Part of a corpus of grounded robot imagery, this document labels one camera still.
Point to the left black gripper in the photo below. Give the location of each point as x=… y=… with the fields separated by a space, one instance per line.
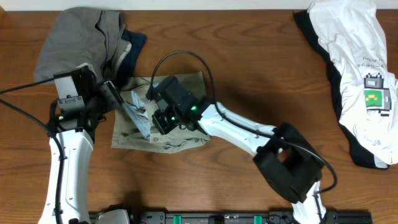
x=113 y=97

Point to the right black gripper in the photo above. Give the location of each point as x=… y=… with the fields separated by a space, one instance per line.
x=157 y=118

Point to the khaki green shorts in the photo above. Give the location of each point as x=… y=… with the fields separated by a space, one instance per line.
x=134 y=129

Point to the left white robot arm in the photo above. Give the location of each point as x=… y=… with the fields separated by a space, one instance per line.
x=74 y=117

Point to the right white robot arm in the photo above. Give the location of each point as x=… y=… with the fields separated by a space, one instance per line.
x=291 y=166

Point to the folded navy garment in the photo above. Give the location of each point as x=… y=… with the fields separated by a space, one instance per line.
x=127 y=66

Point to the folded grey garment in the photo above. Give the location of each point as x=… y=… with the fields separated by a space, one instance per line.
x=84 y=36

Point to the black garment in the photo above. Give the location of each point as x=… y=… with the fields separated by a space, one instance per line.
x=335 y=93

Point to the white printed t-shirt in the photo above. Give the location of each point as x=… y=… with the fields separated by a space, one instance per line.
x=356 y=43

